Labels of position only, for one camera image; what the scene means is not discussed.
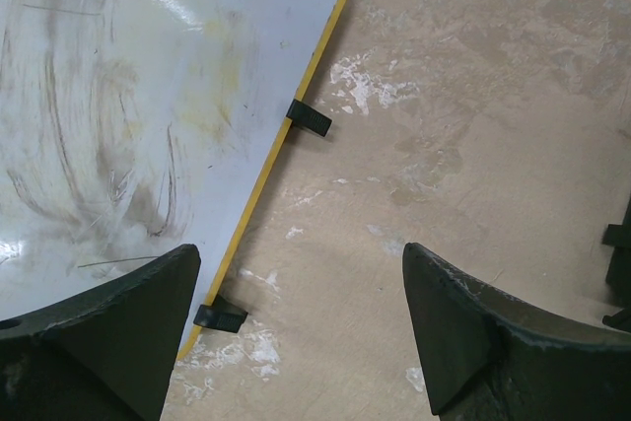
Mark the yellow framed whiteboard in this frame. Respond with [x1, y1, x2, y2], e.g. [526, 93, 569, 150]
[1, 0, 347, 354]

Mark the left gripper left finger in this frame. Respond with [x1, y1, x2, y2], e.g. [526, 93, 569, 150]
[1, 245, 201, 420]

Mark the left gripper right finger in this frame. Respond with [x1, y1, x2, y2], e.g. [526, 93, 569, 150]
[402, 244, 630, 420]

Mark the black and white sorting tray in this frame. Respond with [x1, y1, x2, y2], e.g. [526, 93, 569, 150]
[601, 204, 631, 333]

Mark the black whiteboard clip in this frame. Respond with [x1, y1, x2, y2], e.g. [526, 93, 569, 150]
[286, 99, 332, 137]
[193, 295, 248, 333]

